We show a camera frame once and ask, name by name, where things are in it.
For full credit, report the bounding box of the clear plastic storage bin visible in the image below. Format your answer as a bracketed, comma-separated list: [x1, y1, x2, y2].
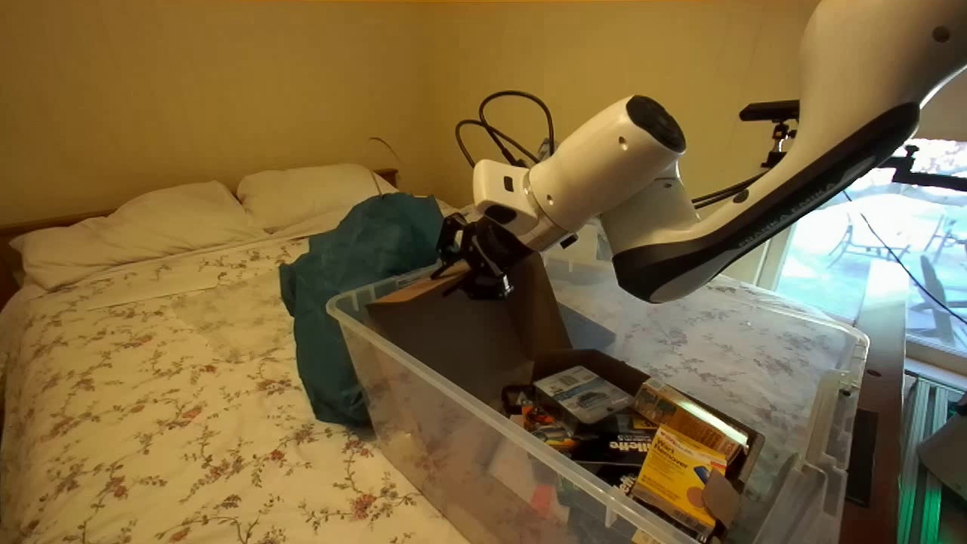
[325, 255, 867, 544]

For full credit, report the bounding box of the teal green bag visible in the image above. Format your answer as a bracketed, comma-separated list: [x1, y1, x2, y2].
[279, 195, 444, 428]

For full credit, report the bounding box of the yellow black product package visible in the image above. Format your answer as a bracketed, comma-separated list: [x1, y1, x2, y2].
[631, 383, 758, 540]

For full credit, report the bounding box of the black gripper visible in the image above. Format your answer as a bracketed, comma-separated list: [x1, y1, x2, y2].
[434, 212, 529, 301]

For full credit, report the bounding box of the black camera on stand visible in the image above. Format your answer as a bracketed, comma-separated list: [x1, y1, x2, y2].
[740, 99, 802, 171]

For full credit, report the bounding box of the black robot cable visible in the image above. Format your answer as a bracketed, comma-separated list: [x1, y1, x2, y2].
[449, 87, 558, 172]

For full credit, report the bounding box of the floral bed sheet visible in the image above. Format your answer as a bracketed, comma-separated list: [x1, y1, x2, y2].
[0, 238, 465, 544]

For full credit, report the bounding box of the brown cardboard box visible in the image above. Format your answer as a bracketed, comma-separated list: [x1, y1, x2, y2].
[359, 252, 767, 540]

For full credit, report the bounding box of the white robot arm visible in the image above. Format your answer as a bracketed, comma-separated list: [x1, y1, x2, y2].
[438, 0, 967, 303]

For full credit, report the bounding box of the blue white product package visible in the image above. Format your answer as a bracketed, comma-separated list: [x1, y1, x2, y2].
[535, 367, 631, 422]

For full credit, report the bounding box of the white pillow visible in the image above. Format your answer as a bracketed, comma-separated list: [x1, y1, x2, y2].
[12, 181, 265, 290]
[236, 165, 392, 232]

